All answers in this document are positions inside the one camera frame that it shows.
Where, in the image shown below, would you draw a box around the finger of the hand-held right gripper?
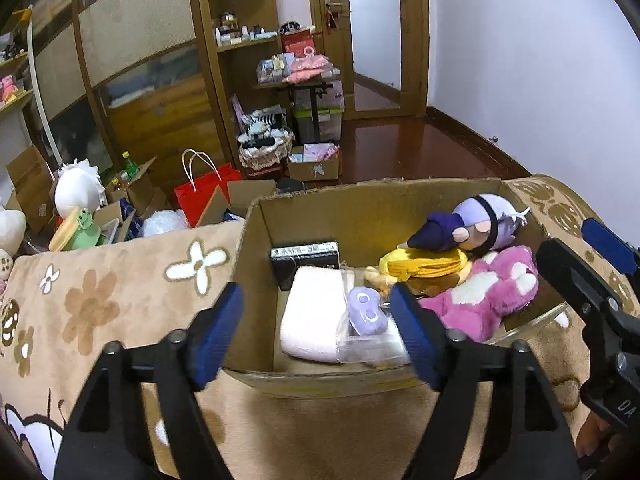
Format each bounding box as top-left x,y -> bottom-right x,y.
536,238 -> 640,331
581,217 -> 640,277

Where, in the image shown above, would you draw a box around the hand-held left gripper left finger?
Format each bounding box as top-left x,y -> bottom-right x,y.
54,282 -> 246,480

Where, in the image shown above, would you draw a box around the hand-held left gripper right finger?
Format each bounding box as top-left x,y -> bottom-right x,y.
390,282 -> 581,480

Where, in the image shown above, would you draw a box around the clear bag with purple plush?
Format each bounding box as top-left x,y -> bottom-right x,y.
335,265 -> 412,366

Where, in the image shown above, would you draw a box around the pink plush toy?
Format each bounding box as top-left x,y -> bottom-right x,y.
417,245 -> 540,343

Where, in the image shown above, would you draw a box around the yellow plush toy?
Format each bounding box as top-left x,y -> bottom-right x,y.
365,246 -> 471,296

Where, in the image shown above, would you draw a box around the white cloth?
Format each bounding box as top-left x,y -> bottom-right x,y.
279,266 -> 356,363

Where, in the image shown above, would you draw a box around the purple plush doll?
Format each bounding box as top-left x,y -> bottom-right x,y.
407,194 -> 531,252

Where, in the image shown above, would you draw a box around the black box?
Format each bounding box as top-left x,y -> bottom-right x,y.
270,241 -> 341,292

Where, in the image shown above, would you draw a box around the printed cardboard box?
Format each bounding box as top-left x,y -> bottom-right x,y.
222,176 -> 583,401

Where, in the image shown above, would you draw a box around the person's right hand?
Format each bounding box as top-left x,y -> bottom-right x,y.
575,410 -> 626,467

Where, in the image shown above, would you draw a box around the beige floral blanket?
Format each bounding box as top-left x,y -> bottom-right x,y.
0,175 -> 640,480

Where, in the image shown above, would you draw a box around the crumpled white plastic bag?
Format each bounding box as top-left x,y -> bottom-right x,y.
142,208 -> 191,238

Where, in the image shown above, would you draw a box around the red paper bag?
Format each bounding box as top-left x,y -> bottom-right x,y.
173,149 -> 243,228

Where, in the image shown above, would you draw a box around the small open cardboard box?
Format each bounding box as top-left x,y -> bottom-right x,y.
92,200 -> 137,243

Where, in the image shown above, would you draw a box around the cardboard box with bottles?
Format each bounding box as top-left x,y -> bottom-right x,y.
107,156 -> 173,221

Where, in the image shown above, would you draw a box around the green frog toy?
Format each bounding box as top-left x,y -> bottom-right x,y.
48,207 -> 108,252

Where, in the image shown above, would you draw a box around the lace trimmed basket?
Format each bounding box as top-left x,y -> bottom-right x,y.
237,132 -> 296,171

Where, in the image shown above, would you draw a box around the small box with pink items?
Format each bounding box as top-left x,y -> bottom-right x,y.
286,142 -> 342,182

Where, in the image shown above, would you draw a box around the round white plush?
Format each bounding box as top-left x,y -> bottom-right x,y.
54,158 -> 107,221

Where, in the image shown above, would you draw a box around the pile of socks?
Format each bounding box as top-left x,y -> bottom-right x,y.
240,105 -> 288,146

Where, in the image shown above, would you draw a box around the plastic storage bin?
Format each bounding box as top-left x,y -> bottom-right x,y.
292,107 -> 346,142

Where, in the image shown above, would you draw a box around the cream plush toy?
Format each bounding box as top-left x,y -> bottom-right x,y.
0,207 -> 27,256

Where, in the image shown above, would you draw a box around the flattened cardboard box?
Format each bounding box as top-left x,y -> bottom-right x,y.
6,145 -> 58,231

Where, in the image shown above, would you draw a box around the wooden corner shelf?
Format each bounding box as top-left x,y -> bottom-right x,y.
192,0 -> 296,176

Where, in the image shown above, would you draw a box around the dark side table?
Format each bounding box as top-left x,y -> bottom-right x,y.
252,74 -> 346,143

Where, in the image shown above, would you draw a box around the clear cosmetic organizer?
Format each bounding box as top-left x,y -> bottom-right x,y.
257,55 -> 293,83

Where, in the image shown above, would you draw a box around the pink cloth packs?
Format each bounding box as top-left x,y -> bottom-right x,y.
282,55 -> 333,85

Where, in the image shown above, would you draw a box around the wooden door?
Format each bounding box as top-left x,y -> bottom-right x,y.
305,0 -> 431,118

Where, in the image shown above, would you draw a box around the red box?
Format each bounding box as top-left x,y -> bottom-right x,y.
281,30 -> 317,58

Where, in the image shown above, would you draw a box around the group of cosmetic jars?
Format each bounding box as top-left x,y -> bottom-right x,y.
215,12 -> 278,46

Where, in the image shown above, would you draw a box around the display shelf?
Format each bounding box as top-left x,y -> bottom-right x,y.
0,5 -> 66,166

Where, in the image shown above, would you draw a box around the wooden wardrobe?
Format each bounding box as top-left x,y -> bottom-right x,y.
0,0 -> 236,181

